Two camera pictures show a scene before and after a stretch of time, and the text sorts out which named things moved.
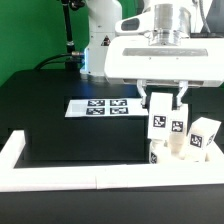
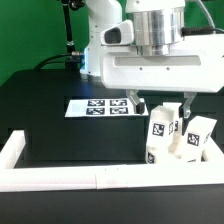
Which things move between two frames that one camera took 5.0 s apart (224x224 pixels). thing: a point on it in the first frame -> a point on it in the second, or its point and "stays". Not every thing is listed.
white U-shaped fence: [194, 174] stays
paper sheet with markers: [126, 107] stays
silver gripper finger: [141, 84] -> [139, 107]
